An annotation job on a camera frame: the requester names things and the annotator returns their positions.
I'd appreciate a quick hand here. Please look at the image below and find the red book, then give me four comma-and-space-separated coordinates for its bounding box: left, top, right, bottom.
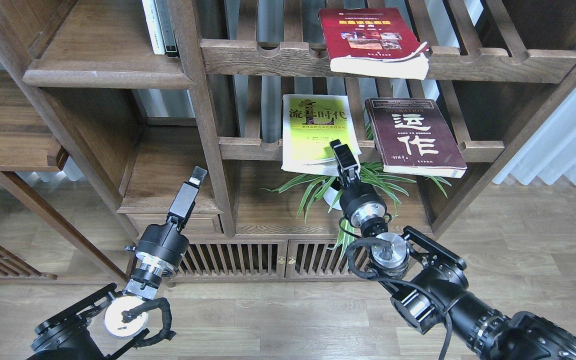
318, 7, 430, 80

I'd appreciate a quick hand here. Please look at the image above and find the dark brown book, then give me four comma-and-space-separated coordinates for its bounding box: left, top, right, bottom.
365, 97, 467, 179

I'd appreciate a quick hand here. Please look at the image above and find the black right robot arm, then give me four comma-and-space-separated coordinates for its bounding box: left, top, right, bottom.
330, 139, 576, 360

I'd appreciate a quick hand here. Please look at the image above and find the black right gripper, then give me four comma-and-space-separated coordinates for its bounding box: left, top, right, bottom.
329, 139, 387, 228

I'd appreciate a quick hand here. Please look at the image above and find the grey black upright book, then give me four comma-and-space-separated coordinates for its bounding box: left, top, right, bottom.
155, 0, 179, 58

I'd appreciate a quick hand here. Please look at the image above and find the wooden side table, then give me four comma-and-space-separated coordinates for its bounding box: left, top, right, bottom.
0, 70, 127, 282

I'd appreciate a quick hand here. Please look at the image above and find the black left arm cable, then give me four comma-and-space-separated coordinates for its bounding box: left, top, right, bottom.
120, 297, 176, 349

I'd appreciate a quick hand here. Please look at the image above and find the yellow green book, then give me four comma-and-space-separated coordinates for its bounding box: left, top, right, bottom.
281, 94, 361, 176

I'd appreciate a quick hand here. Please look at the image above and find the white upright book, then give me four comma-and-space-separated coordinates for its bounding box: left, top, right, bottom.
142, 0, 166, 55

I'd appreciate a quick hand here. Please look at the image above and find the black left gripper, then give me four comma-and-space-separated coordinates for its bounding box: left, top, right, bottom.
135, 166, 208, 273

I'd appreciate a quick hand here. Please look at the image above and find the white plant pot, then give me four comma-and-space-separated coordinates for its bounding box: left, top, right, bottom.
323, 179, 342, 212

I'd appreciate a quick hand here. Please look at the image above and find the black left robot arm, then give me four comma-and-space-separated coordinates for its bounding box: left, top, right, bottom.
31, 166, 208, 360

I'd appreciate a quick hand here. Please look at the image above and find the dark wooden bookshelf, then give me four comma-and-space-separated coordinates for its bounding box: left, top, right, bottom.
0, 0, 576, 286

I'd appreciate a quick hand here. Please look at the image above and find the white curtain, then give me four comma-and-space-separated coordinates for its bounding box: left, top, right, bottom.
493, 88, 576, 186

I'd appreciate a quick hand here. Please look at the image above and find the green spider plant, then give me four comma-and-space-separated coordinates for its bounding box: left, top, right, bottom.
264, 120, 453, 256

